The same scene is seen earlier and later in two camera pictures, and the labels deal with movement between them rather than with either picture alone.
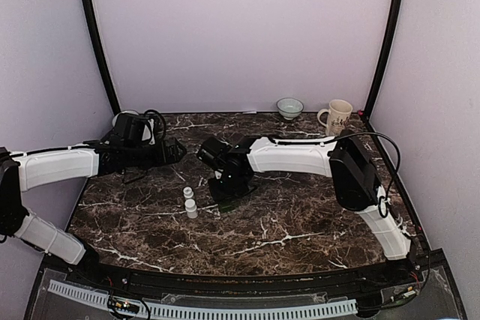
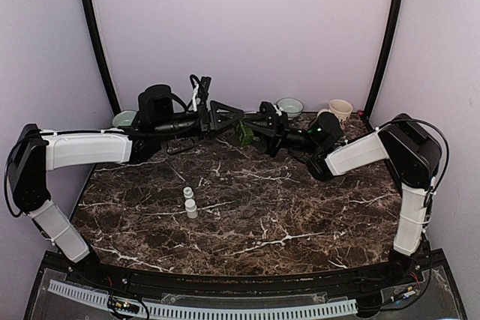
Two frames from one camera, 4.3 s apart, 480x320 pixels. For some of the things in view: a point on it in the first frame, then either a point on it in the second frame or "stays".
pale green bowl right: (289, 108) stays
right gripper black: (217, 193) → (277, 131)
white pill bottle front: (190, 208) stays
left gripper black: (163, 158) → (206, 118)
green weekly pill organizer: (228, 204) → (245, 134)
